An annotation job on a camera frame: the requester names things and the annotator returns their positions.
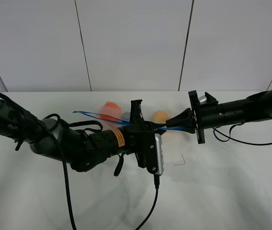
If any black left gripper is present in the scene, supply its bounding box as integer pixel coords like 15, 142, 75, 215
124, 100, 167, 174

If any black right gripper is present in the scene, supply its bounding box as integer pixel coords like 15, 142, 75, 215
166, 91, 222, 144

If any clear zip bag blue seal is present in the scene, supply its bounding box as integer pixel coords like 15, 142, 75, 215
72, 102, 187, 142

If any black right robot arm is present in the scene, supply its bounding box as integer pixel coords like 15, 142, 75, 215
166, 90, 272, 144

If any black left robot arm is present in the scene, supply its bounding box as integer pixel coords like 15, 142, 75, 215
0, 93, 164, 175

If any yellow pear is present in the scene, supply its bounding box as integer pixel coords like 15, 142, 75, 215
151, 110, 171, 124

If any orange fruit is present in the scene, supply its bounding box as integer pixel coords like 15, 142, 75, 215
99, 102, 122, 122

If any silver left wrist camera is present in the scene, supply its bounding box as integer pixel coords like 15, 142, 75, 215
155, 134, 164, 176

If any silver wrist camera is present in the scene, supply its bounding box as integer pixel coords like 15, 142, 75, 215
198, 95, 208, 104
155, 134, 164, 176

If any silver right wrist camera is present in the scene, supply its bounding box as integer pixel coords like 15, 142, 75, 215
198, 95, 208, 104

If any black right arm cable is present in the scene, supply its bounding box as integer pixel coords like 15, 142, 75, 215
212, 122, 272, 146

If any black left camera cable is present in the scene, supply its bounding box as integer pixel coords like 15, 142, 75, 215
0, 83, 162, 230

